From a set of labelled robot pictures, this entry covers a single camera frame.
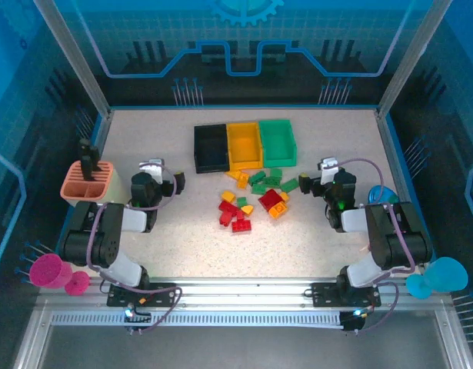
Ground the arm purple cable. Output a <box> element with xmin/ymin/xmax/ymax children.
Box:
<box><xmin>85</xmin><ymin>161</ymin><xmax>183</xmax><ymax>334</ymax></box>
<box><xmin>338</xmin><ymin>158</ymin><xmax>417</xmax><ymax>334</ymax></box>

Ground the black controller board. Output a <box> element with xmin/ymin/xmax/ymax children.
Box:
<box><xmin>122</xmin><ymin>305</ymin><xmax>152</xmax><ymax>332</ymax></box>
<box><xmin>339</xmin><ymin>307</ymin><xmax>375</xmax><ymax>334</ymax></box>

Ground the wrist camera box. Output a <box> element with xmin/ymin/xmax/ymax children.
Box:
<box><xmin>138</xmin><ymin>158</ymin><xmax>165</xmax><ymax>185</ymax></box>
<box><xmin>316</xmin><ymin>156</ymin><xmax>345</xmax><ymax>185</ymax></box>

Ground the magenta goblet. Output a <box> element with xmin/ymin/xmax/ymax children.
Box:
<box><xmin>29</xmin><ymin>252</ymin><xmax>92</xmax><ymax>297</ymax></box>

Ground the salmon knife block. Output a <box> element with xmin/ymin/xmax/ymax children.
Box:
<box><xmin>60</xmin><ymin>160</ymin><xmax>125</xmax><ymax>218</ymax></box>

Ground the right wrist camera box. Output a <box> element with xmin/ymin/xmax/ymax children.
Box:
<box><xmin>316</xmin><ymin>156</ymin><xmax>345</xmax><ymax>185</ymax></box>

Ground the green plastic bin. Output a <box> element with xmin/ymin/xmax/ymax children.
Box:
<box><xmin>258</xmin><ymin>119</ymin><xmax>298</xmax><ymax>167</ymax></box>

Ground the black plastic bin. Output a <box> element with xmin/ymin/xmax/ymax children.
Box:
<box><xmin>193</xmin><ymin>123</ymin><xmax>232</xmax><ymax>174</ymax></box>

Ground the orange-yellow lego brick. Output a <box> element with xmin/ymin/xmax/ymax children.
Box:
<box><xmin>269</xmin><ymin>201</ymin><xmax>289</xmax><ymax>221</ymax></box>

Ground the slotted cable duct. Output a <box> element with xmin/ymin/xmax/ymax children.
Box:
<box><xmin>51</xmin><ymin>311</ymin><xmax>345</xmax><ymax>327</ymax></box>

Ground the light blue goblet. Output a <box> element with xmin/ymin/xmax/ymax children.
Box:
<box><xmin>405</xmin><ymin>256</ymin><xmax>469</xmax><ymax>300</ymax></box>

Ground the aluminium frame post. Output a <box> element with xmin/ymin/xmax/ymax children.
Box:
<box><xmin>376</xmin><ymin>0</ymin><xmax>455</xmax><ymax>118</ymax></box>
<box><xmin>32</xmin><ymin>0</ymin><xmax>113</xmax><ymax>118</ymax></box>

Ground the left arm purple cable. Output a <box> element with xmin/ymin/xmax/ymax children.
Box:
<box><xmin>85</xmin><ymin>161</ymin><xmax>183</xmax><ymax>334</ymax></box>

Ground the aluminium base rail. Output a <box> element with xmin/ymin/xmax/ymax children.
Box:
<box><xmin>38</xmin><ymin>276</ymin><xmax>452</xmax><ymax>308</ymax></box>

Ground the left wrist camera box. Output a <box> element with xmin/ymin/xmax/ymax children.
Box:
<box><xmin>138</xmin><ymin>158</ymin><xmax>165</xmax><ymax>185</ymax></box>

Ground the yellow plastic bin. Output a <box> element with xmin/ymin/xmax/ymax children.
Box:
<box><xmin>225</xmin><ymin>121</ymin><xmax>265</xmax><ymax>172</ymax></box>

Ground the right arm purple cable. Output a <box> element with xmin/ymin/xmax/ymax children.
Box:
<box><xmin>338</xmin><ymin>158</ymin><xmax>417</xmax><ymax>334</ymax></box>

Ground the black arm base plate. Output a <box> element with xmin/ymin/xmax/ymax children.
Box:
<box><xmin>107</xmin><ymin>282</ymin><xmax>179</xmax><ymax>308</ymax></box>
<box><xmin>311</xmin><ymin>281</ymin><xmax>381</xmax><ymax>308</ymax></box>

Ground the clear blue glass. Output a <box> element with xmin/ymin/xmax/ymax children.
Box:
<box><xmin>368</xmin><ymin>184</ymin><xmax>399</xmax><ymax>205</ymax></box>

